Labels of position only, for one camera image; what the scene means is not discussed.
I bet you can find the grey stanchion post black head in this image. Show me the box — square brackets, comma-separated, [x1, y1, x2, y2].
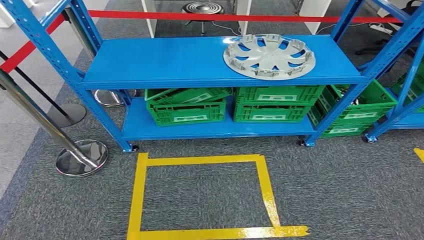
[62, 6, 137, 108]

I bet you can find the black round stool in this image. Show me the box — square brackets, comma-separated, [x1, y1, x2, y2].
[181, 1, 225, 36]

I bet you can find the silver wheel hubcap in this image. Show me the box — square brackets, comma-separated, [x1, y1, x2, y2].
[222, 33, 317, 81]

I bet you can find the blue metal shelf rack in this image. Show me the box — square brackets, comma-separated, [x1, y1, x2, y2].
[0, 0, 424, 154]
[363, 33, 424, 144]

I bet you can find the chrome stanchion with round base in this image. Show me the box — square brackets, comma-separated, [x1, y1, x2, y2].
[0, 69, 110, 178]

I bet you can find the black pole stand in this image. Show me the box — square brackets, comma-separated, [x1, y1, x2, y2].
[0, 49, 88, 128]

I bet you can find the red barrier belt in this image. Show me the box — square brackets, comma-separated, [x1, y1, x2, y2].
[0, 13, 66, 74]
[87, 9, 403, 24]

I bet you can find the white power strip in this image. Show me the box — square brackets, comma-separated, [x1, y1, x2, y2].
[369, 23, 395, 35]

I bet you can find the black office chair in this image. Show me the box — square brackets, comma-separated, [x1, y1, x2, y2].
[356, 0, 424, 57]

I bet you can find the green plastic crate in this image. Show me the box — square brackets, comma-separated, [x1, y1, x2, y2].
[319, 122, 374, 139]
[144, 87, 233, 106]
[232, 103, 312, 124]
[233, 85, 326, 107]
[308, 80, 398, 127]
[146, 99, 227, 127]
[390, 61, 424, 114]

